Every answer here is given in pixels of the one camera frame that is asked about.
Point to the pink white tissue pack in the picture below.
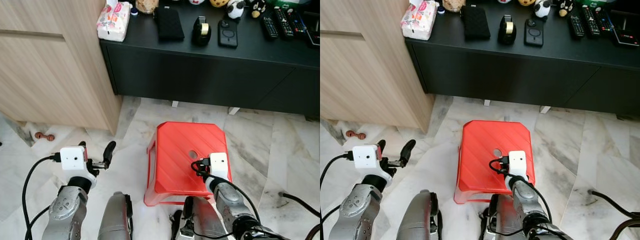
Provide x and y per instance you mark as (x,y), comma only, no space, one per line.
(419,22)
(114,22)

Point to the small panda figurine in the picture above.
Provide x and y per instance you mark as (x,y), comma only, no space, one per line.
(235,9)
(541,8)

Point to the black quilted wallet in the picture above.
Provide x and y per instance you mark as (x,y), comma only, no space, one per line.
(170,25)
(475,24)

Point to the black electronic box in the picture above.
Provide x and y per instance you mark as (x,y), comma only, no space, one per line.
(625,30)
(312,30)

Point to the silver left robot leg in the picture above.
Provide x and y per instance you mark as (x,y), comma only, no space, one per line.
(115,220)
(417,220)

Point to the small brown dumbbell toy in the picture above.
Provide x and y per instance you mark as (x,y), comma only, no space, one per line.
(38,135)
(349,133)

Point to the red plastic stool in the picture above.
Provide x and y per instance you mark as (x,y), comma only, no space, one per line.
(175,160)
(482,160)

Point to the black smartphone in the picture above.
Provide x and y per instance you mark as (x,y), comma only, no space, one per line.
(228,35)
(533,34)

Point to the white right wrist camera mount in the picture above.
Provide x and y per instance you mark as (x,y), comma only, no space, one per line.
(517,162)
(219,165)

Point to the yellow round figurine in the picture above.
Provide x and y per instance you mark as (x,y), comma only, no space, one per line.
(219,2)
(526,2)

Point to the green white desk item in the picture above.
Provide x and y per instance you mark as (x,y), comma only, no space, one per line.
(287,2)
(595,2)

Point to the light wooden cabinet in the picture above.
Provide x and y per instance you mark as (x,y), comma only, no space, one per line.
(50,75)
(360,75)

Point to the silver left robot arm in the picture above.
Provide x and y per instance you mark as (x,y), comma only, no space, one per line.
(357,210)
(67,210)

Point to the black TV console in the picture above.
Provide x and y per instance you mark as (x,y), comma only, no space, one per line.
(500,75)
(200,75)

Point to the black remote control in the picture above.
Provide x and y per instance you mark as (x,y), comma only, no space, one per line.
(576,26)
(590,21)
(604,20)
(284,22)
(270,27)
(297,21)

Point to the black tape dispenser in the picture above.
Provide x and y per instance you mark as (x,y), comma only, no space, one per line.
(506,34)
(200,35)

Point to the black white plush toy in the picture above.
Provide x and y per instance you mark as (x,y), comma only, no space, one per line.
(565,6)
(258,7)

